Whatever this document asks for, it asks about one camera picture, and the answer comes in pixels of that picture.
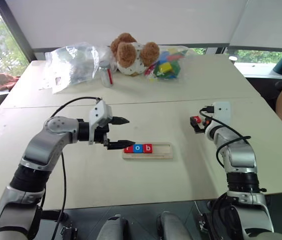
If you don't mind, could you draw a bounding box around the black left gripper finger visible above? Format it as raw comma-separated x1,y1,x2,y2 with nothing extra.
107,139,135,151
112,116,130,126

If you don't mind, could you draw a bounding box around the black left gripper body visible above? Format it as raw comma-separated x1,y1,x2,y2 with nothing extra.
92,123,111,151

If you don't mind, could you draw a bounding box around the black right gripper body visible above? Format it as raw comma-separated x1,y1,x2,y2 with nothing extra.
195,119,210,135

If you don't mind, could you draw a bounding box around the wooden letter tray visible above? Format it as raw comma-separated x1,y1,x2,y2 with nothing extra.
121,142,174,161

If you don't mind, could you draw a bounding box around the bag of coloured blocks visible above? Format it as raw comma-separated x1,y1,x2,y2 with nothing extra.
144,44,190,82

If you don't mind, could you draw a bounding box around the small bottle red label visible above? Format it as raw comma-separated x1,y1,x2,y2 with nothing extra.
98,60,114,89

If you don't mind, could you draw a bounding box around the brown white plush toy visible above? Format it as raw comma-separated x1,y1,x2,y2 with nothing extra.
109,32,161,77

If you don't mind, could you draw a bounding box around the clear plastic bag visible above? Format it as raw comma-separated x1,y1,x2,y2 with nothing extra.
39,41,118,95

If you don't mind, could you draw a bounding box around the grey rounded shape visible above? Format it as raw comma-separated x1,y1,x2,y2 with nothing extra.
156,210,194,240
96,214,132,240

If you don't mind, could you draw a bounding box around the small black box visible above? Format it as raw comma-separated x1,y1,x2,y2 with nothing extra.
60,225,78,240

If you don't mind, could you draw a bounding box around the reddish brown cloth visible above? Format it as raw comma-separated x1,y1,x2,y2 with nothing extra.
0,72,20,92

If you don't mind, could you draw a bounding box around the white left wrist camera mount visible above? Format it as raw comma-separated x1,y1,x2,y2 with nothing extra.
88,99,113,146

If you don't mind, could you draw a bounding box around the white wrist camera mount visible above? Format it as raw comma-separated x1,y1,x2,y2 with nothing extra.
88,99,113,146
211,100,232,127

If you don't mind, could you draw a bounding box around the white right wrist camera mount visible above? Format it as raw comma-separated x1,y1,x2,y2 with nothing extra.
211,100,232,127

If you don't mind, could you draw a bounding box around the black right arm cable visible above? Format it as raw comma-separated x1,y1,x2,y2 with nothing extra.
199,106,252,169

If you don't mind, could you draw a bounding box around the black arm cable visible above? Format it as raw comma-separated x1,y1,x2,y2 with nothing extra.
50,96,103,240
199,106,252,169

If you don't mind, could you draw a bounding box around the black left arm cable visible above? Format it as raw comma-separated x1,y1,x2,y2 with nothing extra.
50,96,103,240

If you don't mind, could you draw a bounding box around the black bracket with screws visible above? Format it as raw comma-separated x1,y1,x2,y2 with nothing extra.
197,211,213,235

